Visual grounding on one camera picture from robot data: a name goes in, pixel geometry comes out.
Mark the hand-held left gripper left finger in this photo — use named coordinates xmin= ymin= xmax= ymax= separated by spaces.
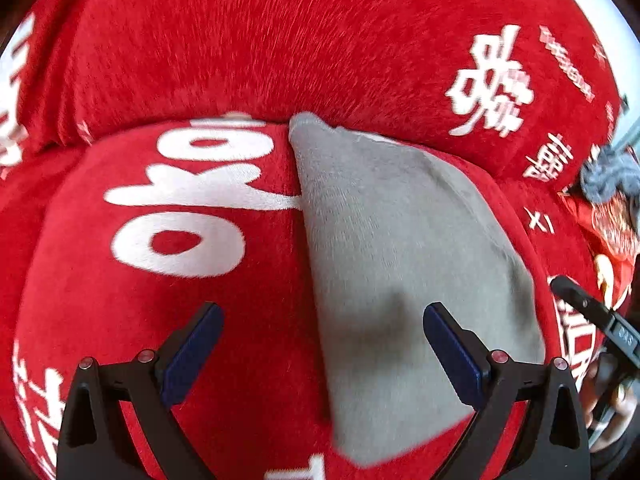
xmin=56 ymin=301 xmax=225 ymax=480

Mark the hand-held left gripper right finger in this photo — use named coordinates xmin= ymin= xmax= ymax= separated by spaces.
xmin=422 ymin=301 xmax=593 ymax=480

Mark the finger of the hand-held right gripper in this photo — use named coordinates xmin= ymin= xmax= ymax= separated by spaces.
xmin=550 ymin=275 xmax=615 ymax=330

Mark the grey fleece sweater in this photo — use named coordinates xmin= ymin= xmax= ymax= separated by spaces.
xmin=289 ymin=111 xmax=547 ymax=467

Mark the person's right hand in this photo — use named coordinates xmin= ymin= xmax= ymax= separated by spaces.
xmin=582 ymin=357 xmax=638 ymax=428

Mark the red patterned packet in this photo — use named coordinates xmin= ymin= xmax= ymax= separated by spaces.
xmin=557 ymin=187 xmax=640 ymax=311

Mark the grey blue crumpled cloth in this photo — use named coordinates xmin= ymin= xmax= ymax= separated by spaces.
xmin=580 ymin=145 xmax=640 ymax=207

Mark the red printed sofa cover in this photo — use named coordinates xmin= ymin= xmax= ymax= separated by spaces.
xmin=0 ymin=0 xmax=640 ymax=480

